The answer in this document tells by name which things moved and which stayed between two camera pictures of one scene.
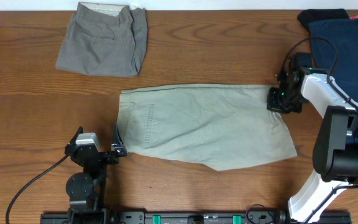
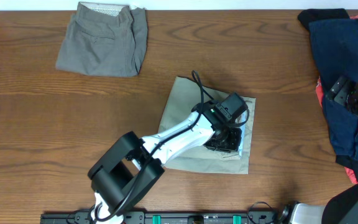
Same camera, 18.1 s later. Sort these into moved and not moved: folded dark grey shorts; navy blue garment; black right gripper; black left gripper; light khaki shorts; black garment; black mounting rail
Moved: light khaki shorts; black right gripper; black left gripper
Not moved: navy blue garment; folded dark grey shorts; black garment; black mounting rail
